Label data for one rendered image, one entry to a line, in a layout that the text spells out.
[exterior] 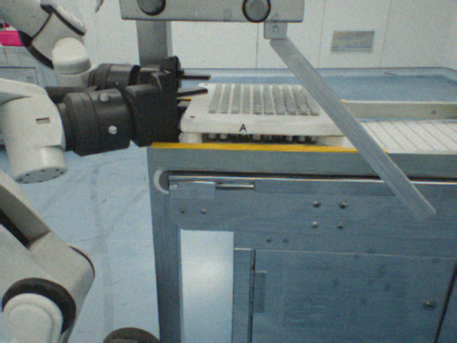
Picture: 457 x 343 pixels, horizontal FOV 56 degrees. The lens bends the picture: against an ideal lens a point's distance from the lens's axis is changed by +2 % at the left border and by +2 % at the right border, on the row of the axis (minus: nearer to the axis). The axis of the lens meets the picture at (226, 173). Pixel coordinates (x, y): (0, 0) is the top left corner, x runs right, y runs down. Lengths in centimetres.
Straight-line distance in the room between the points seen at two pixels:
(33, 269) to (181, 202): 38
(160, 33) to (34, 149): 39
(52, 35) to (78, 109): 50
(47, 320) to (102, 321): 87
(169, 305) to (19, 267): 41
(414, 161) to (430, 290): 29
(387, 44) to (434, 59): 71
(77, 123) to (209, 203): 22
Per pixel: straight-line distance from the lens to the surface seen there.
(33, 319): 93
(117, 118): 59
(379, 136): 82
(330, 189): 64
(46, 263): 93
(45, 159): 58
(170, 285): 112
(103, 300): 186
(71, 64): 83
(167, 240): 104
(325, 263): 78
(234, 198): 64
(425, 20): 648
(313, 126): 62
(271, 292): 81
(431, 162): 67
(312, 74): 56
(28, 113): 60
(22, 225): 99
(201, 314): 174
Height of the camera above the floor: 120
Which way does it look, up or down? 25 degrees down
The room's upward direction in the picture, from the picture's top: 1 degrees clockwise
